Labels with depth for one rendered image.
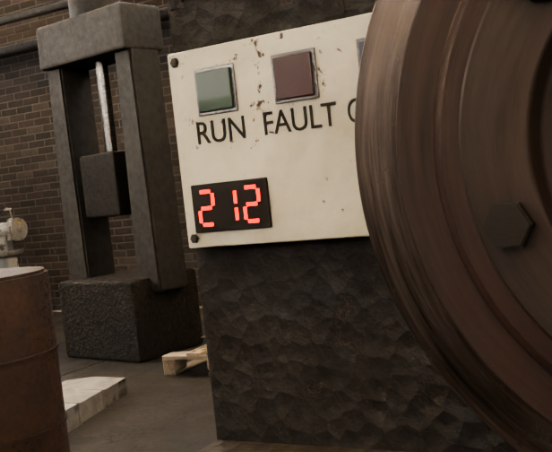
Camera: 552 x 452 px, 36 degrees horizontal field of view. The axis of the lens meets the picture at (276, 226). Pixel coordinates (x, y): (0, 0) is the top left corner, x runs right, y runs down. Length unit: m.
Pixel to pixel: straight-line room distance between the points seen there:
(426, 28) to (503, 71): 0.10
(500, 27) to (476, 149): 0.06
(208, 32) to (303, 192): 0.18
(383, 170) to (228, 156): 0.24
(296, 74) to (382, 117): 0.19
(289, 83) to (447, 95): 0.25
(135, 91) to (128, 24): 0.44
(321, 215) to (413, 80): 0.23
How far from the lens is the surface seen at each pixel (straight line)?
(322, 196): 0.72
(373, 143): 0.56
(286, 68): 0.73
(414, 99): 0.53
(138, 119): 5.85
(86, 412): 4.61
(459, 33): 0.51
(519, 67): 0.45
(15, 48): 9.04
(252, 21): 0.78
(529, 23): 0.45
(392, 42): 0.56
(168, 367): 5.34
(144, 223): 5.86
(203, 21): 0.81
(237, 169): 0.76
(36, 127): 9.27
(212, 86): 0.77
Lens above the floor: 1.11
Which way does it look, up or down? 3 degrees down
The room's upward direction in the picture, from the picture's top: 6 degrees counter-clockwise
